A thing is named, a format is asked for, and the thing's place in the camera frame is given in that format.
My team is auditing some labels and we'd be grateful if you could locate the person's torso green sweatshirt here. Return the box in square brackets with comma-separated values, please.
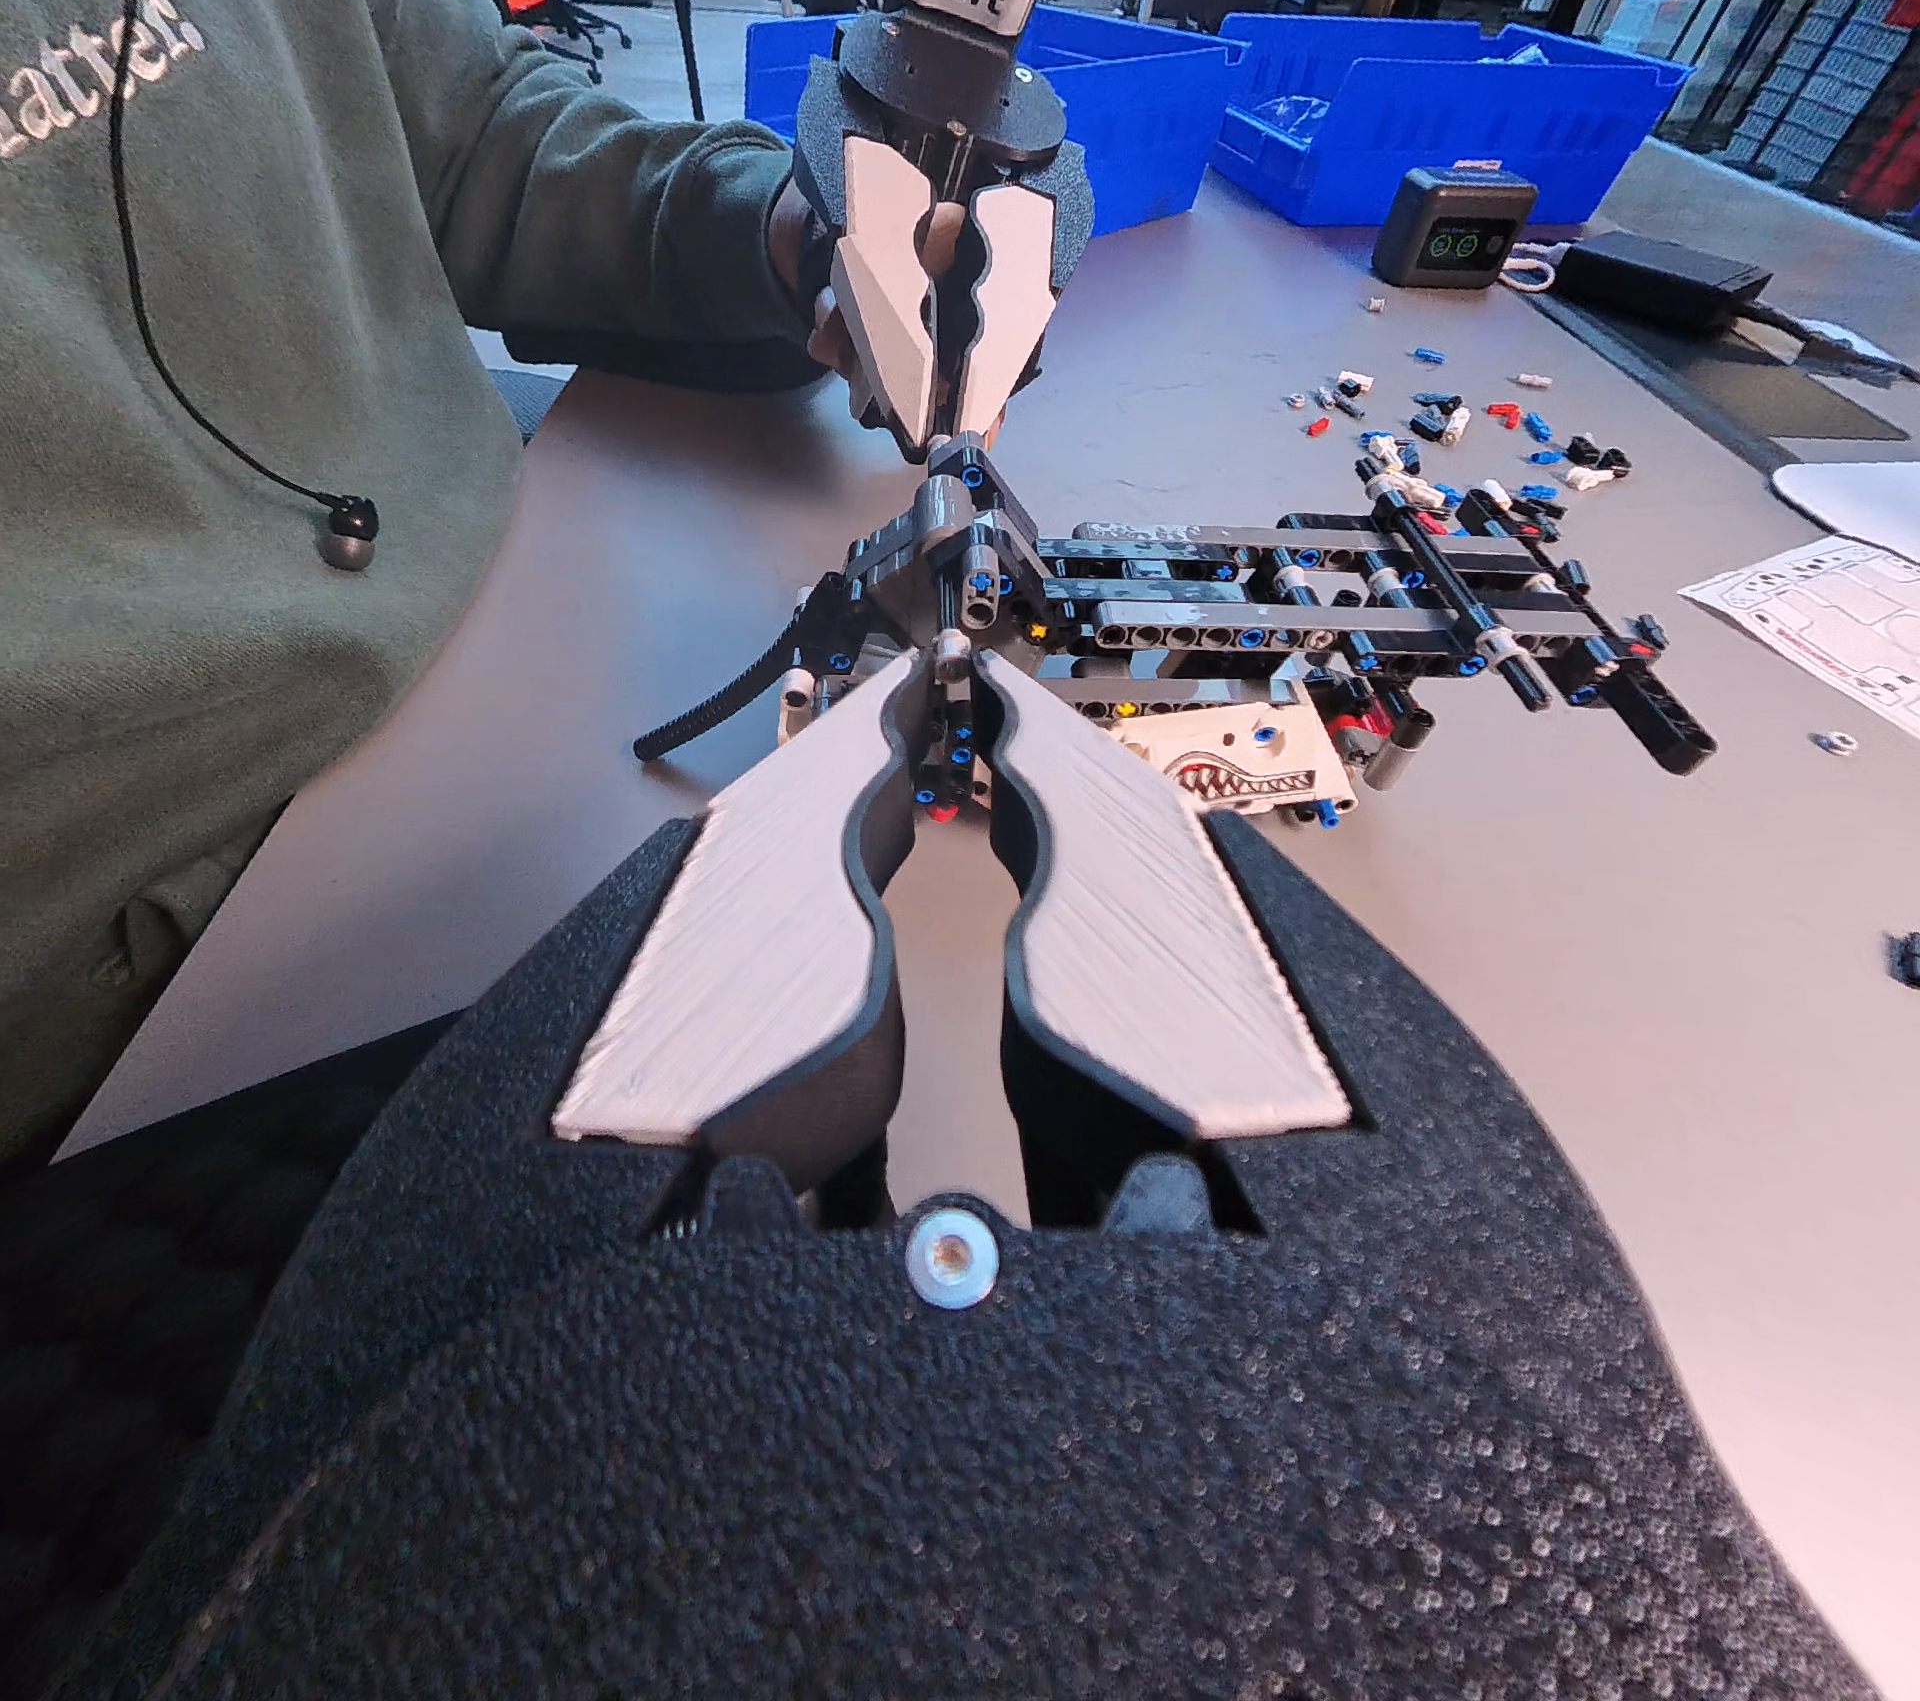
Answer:
[0, 0, 528, 1154]

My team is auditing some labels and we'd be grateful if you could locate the pile of small toy parts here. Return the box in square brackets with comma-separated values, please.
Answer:
[1282, 341, 1635, 517]

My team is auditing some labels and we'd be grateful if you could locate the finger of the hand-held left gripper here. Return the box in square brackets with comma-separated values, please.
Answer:
[828, 132, 945, 463]
[954, 182, 1063, 442]

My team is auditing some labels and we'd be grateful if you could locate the grey desk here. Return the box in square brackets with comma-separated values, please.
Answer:
[52, 139, 1920, 1701]

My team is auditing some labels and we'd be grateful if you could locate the black box device green display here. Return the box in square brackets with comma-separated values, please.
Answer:
[1373, 166, 1541, 290]

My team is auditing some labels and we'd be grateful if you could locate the toy truck chassis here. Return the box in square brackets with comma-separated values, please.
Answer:
[633, 427, 1720, 831]

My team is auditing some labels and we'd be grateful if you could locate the blue plastic bin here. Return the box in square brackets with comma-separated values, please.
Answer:
[1213, 11, 1695, 228]
[744, 6, 1249, 236]

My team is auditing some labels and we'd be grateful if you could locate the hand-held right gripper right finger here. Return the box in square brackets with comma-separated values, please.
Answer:
[968, 649, 1358, 1142]

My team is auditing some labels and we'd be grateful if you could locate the black power adapter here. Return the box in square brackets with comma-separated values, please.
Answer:
[1553, 230, 1776, 338]

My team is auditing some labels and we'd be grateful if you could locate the white sticker sheet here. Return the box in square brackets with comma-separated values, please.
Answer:
[1681, 534, 1920, 741]

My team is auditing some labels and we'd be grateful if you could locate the black wire storage rack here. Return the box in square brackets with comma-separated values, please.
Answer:
[1662, 0, 1920, 220]

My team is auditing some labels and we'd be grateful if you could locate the person's left hand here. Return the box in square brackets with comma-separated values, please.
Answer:
[769, 174, 882, 423]

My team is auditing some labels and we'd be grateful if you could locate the white book stand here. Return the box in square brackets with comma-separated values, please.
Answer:
[1770, 459, 1920, 562]

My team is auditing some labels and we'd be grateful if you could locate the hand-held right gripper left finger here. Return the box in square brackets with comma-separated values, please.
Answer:
[549, 649, 936, 1148]

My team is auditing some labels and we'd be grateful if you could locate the grey upholstered chair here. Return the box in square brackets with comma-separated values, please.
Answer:
[483, 366, 580, 445]

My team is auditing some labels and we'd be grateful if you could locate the black wired earphone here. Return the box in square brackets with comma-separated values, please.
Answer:
[93, 0, 383, 571]

